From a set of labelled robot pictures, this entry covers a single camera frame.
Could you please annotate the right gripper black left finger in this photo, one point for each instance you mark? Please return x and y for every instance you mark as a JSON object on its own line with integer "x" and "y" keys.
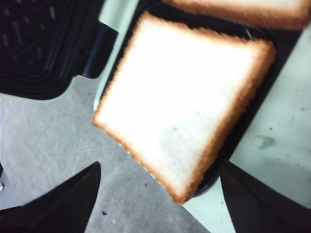
{"x": 65, "y": 209}

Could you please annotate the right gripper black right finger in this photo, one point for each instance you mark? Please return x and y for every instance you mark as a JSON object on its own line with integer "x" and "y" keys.
{"x": 256, "y": 208}

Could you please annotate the grey table cloth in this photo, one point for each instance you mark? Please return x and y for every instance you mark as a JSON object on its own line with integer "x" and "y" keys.
{"x": 43, "y": 143}

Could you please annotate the white bread slice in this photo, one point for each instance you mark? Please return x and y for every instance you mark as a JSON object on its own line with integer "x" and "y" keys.
{"x": 277, "y": 14}
{"x": 176, "y": 94}

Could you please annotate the mint green breakfast maker base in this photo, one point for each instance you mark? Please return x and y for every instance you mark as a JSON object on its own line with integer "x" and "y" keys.
{"x": 272, "y": 140}

